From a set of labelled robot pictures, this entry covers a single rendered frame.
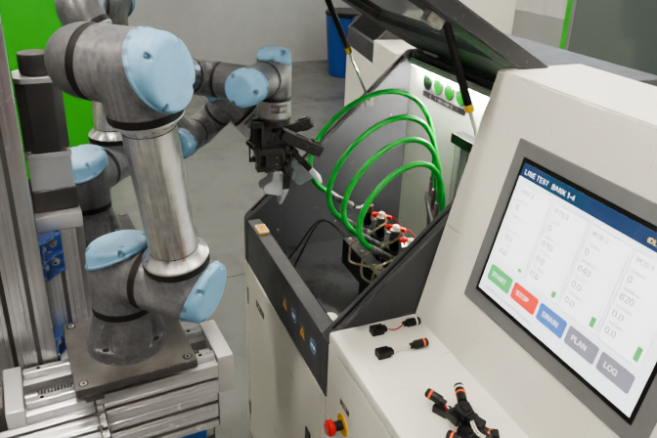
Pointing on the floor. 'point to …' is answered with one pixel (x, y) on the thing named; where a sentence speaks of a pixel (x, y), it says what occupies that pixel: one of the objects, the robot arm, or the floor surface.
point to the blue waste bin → (336, 61)
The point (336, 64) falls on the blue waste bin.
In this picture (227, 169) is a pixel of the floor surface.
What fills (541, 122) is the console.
